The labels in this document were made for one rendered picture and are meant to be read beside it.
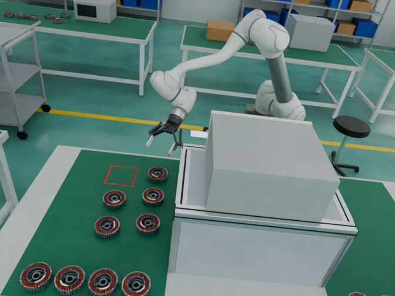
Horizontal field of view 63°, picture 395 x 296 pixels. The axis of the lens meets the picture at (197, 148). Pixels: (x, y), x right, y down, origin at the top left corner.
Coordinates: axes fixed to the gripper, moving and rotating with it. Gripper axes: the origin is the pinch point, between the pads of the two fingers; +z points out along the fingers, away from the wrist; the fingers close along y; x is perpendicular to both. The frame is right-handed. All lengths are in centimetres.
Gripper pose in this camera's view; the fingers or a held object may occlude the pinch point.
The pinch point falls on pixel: (158, 148)
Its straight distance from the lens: 174.0
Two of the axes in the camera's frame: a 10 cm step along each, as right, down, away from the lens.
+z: -4.1, 8.3, -3.9
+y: -9.1, -3.3, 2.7
